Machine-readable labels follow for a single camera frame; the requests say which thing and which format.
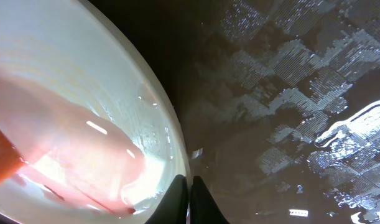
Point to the green orange sponge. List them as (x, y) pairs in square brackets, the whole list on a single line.
[(10, 159)]

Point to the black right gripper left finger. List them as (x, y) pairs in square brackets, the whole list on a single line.
[(174, 204)]

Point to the large brown tray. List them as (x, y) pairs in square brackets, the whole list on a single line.
[(278, 100)]

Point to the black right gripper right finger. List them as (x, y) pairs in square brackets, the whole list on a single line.
[(203, 208)]

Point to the cream plate with red sauce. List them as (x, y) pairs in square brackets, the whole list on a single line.
[(97, 133)]

